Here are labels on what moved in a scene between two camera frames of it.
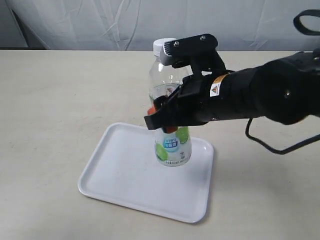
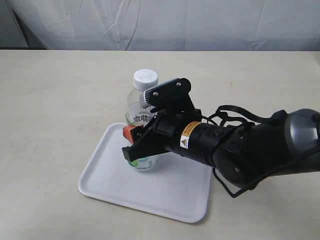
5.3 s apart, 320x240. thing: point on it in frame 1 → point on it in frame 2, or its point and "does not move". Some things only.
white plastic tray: (125, 169) does not move
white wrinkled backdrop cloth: (238, 25) does not move
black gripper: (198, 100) → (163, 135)
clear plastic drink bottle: (172, 148) → (136, 114)
